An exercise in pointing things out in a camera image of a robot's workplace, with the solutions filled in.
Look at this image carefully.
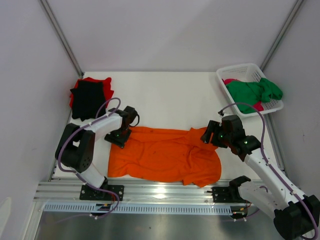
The pink t shirt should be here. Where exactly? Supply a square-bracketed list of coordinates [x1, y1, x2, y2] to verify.
[223, 78, 264, 111]

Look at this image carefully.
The orange t shirt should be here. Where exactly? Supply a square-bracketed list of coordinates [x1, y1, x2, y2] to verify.
[107, 126, 222, 188]

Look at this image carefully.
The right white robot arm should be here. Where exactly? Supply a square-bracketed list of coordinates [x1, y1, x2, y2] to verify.
[200, 115, 320, 240]

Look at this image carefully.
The red folded t shirt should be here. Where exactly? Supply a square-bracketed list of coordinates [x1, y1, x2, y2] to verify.
[74, 77, 114, 100]

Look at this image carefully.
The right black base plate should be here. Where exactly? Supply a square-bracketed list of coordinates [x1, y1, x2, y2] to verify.
[207, 175, 251, 204]

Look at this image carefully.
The aluminium mounting rail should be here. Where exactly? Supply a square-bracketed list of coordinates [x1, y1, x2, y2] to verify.
[33, 178, 229, 205]

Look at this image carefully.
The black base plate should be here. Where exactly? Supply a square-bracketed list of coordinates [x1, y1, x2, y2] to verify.
[207, 175, 251, 204]
[79, 177, 125, 201]

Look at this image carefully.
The green t shirt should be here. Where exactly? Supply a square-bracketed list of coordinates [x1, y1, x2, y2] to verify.
[223, 77, 283, 111]

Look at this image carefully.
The white slotted cable duct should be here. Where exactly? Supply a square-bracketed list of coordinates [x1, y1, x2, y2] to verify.
[43, 202, 232, 216]

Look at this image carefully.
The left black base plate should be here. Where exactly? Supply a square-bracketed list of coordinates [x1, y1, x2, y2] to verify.
[79, 177, 125, 201]

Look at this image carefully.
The black folded t shirt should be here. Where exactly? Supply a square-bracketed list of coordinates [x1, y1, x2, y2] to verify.
[70, 80, 106, 121]

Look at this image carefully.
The white plastic basket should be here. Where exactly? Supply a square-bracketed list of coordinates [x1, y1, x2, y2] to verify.
[216, 63, 284, 118]

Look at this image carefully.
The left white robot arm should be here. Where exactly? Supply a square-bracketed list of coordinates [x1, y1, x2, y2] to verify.
[55, 106, 140, 200]

